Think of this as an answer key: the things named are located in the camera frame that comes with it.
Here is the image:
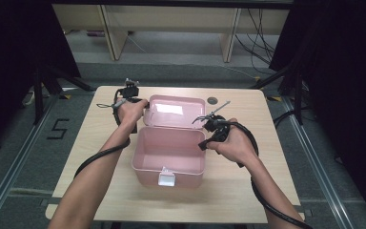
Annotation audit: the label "pink plastic storage box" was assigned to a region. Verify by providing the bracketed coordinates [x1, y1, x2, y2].
[131, 94, 208, 189]

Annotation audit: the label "aluminium floor rail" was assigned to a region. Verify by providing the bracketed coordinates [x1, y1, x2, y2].
[280, 94, 356, 229]
[0, 94, 62, 229]

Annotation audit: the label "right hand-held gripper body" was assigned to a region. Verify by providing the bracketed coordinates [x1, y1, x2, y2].
[192, 100, 234, 144]

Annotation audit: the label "black metal stand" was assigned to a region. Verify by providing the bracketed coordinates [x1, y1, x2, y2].
[32, 62, 97, 126]
[250, 62, 305, 127]

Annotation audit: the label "bundle of black floor cables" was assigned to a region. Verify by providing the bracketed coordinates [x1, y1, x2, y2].
[234, 8, 278, 67]

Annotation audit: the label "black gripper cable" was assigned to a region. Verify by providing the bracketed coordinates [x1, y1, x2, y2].
[73, 89, 132, 179]
[222, 119, 313, 229]

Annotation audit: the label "person's left hand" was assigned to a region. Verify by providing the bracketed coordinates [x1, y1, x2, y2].
[116, 98, 150, 128]

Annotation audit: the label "black curtain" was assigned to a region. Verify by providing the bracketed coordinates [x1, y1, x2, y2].
[268, 0, 366, 225]
[0, 0, 83, 156]

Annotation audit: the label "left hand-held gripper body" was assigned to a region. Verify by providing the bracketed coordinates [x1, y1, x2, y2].
[119, 77, 141, 103]

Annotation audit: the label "person's right hand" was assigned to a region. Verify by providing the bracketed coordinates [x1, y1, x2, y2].
[206, 117, 259, 168]

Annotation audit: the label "light wooden shelf unit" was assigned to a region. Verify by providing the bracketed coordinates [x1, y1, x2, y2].
[51, 3, 293, 64]

